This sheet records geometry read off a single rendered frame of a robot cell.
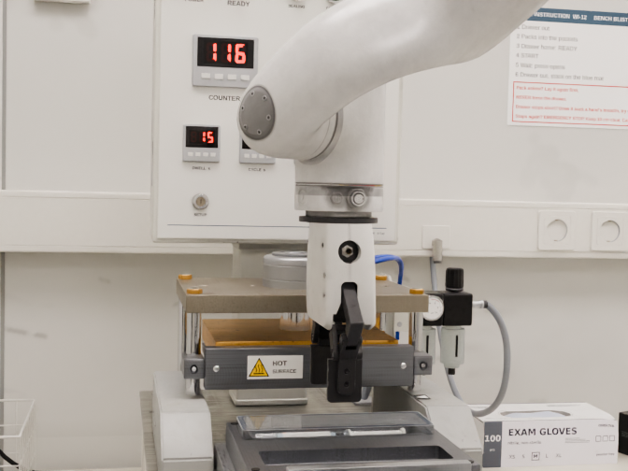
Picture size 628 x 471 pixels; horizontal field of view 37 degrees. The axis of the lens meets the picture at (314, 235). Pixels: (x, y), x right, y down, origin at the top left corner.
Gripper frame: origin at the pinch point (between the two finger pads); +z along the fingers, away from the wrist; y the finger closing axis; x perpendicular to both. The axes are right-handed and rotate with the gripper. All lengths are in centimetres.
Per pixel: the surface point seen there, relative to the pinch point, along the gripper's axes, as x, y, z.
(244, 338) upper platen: 6.8, 15.0, -1.4
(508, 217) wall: -46, 67, -14
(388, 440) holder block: -4.2, -4.3, 5.1
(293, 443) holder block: 4.6, -4.2, 5.0
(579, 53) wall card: -61, 71, -43
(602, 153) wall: -66, 71, -26
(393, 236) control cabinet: -15.7, 34.5, -11.8
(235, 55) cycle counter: 6.1, 33.9, -34.8
